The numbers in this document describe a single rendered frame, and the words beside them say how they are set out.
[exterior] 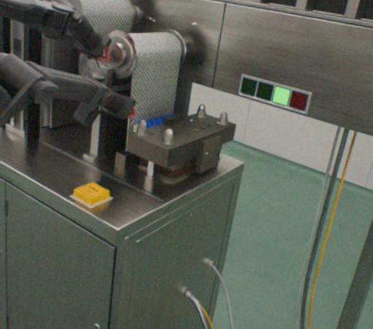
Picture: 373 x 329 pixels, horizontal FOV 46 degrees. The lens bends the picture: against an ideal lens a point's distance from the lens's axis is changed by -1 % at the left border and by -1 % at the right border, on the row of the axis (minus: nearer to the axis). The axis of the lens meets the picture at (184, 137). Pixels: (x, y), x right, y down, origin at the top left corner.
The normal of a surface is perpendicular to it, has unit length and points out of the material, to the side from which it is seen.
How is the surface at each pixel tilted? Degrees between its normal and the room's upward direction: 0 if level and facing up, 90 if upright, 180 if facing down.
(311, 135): 90
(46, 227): 90
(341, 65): 90
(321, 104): 90
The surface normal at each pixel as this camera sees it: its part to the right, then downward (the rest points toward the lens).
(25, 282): -0.58, 0.21
